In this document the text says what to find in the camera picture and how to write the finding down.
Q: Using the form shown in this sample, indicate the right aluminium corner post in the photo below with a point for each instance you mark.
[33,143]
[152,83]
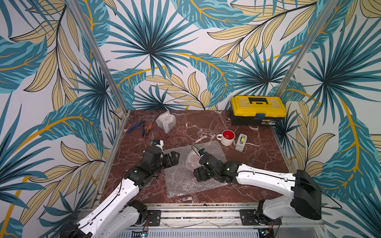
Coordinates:
[311,33]

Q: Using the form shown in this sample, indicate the aluminium front frame rail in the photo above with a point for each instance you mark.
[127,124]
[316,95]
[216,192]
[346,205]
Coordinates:
[219,220]

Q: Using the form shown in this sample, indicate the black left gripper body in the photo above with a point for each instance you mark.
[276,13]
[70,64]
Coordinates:
[163,162]

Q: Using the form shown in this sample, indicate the aluminium corner post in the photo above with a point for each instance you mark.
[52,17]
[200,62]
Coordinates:
[311,33]
[89,36]

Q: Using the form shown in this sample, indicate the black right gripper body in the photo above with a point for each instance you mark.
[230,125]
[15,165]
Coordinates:
[203,171]

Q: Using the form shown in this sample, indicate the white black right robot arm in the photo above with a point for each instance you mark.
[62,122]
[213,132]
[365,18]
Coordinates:
[300,194]

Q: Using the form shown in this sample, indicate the left aluminium corner post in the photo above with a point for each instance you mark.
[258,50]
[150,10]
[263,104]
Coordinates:
[89,36]

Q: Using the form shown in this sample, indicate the blue handled pliers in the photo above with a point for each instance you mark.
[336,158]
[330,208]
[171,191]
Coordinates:
[138,125]

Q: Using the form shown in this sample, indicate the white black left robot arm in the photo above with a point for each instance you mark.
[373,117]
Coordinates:
[118,211]

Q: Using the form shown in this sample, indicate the white mug red inside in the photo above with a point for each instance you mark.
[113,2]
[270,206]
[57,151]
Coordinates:
[226,138]

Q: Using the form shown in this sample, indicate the orange handled screwdriver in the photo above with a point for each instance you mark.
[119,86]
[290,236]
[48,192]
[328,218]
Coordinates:
[148,130]

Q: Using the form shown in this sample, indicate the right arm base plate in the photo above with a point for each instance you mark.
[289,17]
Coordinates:
[251,217]

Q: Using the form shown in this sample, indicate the clear bubble wrap sheet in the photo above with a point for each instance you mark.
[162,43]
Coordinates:
[166,121]
[180,179]

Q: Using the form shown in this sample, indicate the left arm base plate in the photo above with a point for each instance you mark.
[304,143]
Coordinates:
[151,218]

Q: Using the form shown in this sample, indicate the yellow black plastic toolbox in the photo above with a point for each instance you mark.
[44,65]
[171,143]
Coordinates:
[257,111]

